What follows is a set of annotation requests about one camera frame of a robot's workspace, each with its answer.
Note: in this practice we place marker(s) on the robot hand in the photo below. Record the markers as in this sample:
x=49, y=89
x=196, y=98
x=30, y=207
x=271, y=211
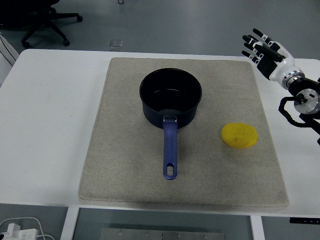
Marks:
x=283, y=63

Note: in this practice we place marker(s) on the yellow potato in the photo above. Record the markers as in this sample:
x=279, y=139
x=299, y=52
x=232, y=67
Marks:
x=240, y=135

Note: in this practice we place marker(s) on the black table control panel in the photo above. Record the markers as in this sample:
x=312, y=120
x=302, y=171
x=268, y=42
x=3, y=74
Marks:
x=305, y=220

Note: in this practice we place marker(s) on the white table leg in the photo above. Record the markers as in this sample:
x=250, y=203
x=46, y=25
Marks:
x=68, y=225
x=257, y=230

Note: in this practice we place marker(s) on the silver floor socket plate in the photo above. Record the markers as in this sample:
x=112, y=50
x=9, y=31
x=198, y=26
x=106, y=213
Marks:
x=116, y=43

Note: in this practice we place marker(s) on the small black floor object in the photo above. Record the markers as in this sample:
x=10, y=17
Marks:
x=121, y=1

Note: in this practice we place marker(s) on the beige fabric mat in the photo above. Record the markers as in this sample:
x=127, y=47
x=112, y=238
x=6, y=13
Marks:
x=125, y=155

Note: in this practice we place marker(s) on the grey metal plate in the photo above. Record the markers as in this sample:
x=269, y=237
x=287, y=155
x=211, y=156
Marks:
x=162, y=235

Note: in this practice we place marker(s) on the black office chair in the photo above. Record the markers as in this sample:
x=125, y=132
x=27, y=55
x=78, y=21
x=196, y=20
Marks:
x=42, y=17

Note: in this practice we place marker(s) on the white power strip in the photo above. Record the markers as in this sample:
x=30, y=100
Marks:
x=17, y=233

